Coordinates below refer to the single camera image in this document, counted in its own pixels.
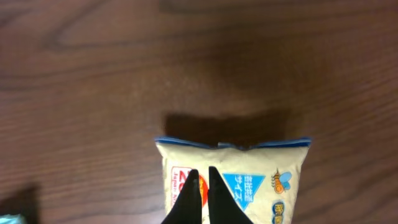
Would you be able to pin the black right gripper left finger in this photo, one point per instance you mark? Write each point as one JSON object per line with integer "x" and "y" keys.
{"x": 188, "y": 206}

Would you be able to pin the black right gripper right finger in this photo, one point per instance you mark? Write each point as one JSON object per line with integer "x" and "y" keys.
{"x": 221, "y": 205}

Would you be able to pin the teal small snack packet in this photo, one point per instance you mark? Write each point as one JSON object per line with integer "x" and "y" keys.
{"x": 12, "y": 219}

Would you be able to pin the cream snack bag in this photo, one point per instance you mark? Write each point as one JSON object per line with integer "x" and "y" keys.
{"x": 263, "y": 180}

